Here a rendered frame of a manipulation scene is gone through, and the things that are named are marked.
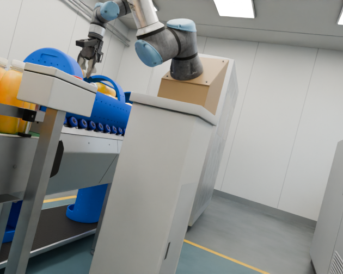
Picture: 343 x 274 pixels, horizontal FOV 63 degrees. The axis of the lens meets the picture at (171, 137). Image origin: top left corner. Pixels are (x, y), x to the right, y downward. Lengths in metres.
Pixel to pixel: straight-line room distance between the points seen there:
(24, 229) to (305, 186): 5.45
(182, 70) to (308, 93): 5.02
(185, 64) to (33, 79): 0.65
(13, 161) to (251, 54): 5.84
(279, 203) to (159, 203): 4.95
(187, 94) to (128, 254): 0.71
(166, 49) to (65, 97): 0.47
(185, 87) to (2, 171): 0.75
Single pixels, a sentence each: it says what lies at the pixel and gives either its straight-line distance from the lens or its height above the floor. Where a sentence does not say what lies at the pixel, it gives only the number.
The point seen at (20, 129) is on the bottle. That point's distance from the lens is 0.98.
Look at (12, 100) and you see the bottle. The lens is 0.89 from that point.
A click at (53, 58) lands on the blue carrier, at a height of 1.19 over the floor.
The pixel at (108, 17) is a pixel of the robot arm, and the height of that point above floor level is 1.45.
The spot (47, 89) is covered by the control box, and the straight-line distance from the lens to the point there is 0.77.
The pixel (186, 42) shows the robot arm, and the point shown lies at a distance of 1.17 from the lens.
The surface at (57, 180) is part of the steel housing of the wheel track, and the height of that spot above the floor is 0.70.
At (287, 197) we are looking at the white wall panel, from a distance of 5.96.
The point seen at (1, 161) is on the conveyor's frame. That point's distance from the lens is 0.87.
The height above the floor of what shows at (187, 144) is 0.99.
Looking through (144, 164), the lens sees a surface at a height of 0.87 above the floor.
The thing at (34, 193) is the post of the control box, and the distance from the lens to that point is 0.88.
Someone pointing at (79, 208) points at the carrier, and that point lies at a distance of 2.42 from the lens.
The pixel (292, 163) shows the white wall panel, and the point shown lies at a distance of 5.93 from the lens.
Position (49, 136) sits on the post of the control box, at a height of 0.92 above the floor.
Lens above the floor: 1.01
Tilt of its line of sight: level
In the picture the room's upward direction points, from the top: 14 degrees clockwise
